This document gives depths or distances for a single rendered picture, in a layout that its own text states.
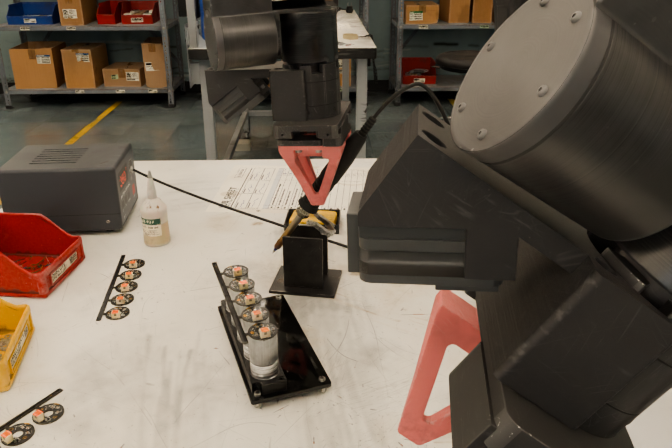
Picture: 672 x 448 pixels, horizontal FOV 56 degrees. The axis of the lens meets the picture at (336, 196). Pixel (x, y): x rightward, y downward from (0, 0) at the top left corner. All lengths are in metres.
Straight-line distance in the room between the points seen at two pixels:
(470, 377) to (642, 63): 0.12
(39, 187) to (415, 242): 0.74
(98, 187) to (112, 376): 0.33
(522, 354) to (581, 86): 0.09
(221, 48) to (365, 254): 0.40
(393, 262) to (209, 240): 0.65
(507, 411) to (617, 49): 0.11
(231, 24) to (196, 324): 0.30
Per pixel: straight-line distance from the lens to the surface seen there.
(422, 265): 0.22
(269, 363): 0.56
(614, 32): 0.18
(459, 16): 4.78
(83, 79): 4.96
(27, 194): 0.92
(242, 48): 0.60
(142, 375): 0.63
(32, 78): 5.09
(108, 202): 0.89
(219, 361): 0.63
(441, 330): 0.32
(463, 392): 0.25
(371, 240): 0.22
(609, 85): 0.18
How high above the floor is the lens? 1.12
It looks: 22 degrees down
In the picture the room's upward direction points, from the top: straight up
